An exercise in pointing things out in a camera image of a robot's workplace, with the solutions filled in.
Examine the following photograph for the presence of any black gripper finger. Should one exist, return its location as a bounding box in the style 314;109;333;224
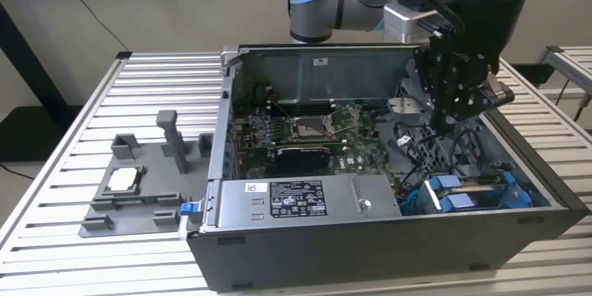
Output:
413;48;463;137
447;82;493;125

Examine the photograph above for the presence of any metal slat side table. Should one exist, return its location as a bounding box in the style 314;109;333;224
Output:
535;45;592;89

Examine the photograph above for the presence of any green motherboard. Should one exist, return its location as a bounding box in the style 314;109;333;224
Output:
233;100;398;181

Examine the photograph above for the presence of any metal socket cover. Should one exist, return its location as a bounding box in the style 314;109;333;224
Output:
322;103;363;134

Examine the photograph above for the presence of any CPU socket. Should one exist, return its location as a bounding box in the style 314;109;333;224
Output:
285;115;331;143

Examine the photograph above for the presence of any black open PC case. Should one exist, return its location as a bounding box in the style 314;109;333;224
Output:
177;42;592;293

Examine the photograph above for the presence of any silver power supply box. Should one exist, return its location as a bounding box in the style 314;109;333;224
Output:
215;175;402;231

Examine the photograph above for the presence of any grey parts rack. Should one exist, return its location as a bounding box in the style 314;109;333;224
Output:
78;110;215;240

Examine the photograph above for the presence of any silver CPU chip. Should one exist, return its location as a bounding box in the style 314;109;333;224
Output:
106;167;139;191

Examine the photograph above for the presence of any black stand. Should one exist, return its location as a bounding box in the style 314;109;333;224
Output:
0;1;83;164

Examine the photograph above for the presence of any round grey wrist camera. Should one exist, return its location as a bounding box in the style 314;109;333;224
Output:
479;79;514;107

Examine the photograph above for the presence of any silver drive bracket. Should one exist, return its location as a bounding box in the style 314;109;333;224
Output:
386;96;434;123

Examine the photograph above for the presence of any silver wrist camera block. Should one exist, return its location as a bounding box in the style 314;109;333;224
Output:
382;0;457;46

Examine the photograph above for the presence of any black wire bundle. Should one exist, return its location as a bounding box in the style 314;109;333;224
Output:
391;121;481;186

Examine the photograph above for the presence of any blue wire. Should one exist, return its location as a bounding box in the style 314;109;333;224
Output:
397;186;421;216

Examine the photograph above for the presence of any thin black wall wire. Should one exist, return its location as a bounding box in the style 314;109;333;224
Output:
45;0;131;53

